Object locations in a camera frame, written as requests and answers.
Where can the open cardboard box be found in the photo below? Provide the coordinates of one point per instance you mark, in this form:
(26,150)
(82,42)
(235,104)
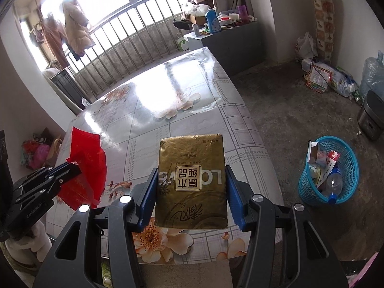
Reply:
(196,19)

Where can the small white bottle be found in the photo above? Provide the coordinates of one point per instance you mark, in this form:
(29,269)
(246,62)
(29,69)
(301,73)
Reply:
(196,30)

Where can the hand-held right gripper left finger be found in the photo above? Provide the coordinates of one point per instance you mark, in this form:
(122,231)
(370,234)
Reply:
(147,201)

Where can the pink floral cloth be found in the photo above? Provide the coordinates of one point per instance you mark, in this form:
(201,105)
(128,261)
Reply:
(364,273)

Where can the red and white package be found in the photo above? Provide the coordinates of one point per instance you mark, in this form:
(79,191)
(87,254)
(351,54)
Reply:
(333,159)

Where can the blue detergent bottle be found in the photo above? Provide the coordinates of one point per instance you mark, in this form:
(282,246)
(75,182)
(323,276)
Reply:
(213,21)

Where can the blue plastic basket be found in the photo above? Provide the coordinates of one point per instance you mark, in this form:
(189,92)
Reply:
(349,171)

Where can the grey rice cooker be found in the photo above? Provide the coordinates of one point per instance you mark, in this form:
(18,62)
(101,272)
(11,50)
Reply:
(372,114)

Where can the grey cabinet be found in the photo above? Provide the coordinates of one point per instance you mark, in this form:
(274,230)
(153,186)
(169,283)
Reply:
(234,51)

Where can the crumpled plastic bags pile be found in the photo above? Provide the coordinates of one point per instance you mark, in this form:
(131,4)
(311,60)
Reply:
(345,82)

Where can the gold tissue pack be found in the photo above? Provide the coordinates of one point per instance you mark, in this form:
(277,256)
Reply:
(192,168)

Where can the patterned cardboard board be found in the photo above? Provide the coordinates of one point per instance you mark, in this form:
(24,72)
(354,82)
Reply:
(322,21)

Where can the clear bag with papers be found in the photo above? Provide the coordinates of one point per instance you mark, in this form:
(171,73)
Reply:
(319,76)

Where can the hanging pink coat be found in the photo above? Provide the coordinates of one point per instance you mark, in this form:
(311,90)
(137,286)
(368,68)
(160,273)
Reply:
(54,42)

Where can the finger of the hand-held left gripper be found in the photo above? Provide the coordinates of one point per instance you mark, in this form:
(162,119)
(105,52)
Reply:
(57,171)
(51,190)

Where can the metal window railing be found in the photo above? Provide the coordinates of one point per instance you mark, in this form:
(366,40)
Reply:
(135,42)

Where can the pink mesh bag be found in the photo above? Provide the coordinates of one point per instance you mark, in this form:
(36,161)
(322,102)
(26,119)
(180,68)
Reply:
(40,157)

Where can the large clear water jug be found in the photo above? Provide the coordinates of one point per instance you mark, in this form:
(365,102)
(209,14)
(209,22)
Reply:
(373,72)

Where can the white plastic box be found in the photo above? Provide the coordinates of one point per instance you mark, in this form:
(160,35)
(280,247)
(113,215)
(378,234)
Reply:
(308,63)

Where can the purple cup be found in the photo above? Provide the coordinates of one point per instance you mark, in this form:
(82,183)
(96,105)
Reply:
(242,12)

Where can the green and white appliance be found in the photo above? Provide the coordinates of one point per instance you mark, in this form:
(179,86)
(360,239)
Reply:
(183,42)

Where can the plastic cola bottle blue cap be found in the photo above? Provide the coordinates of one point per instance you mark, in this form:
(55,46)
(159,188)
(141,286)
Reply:
(333,186)

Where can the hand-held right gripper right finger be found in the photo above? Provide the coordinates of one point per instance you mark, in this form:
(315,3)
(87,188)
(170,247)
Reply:
(237,201)

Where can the hanging cream jacket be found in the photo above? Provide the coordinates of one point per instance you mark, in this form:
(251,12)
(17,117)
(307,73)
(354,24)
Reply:
(76,30)

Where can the black flat device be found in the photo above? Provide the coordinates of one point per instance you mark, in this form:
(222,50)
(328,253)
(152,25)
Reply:
(182,25)

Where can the white plastic bag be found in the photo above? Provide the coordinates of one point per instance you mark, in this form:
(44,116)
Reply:
(306,46)

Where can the red mesh bag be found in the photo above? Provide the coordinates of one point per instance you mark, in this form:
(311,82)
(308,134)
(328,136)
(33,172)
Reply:
(30,146)

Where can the red snack wrapper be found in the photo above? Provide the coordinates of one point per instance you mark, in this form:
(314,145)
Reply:
(87,162)

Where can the pile of clothes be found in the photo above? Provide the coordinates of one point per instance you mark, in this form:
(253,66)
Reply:
(196,1)

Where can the brown paper bag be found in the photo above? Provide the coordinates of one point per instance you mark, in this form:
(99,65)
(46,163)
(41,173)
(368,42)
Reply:
(54,153)

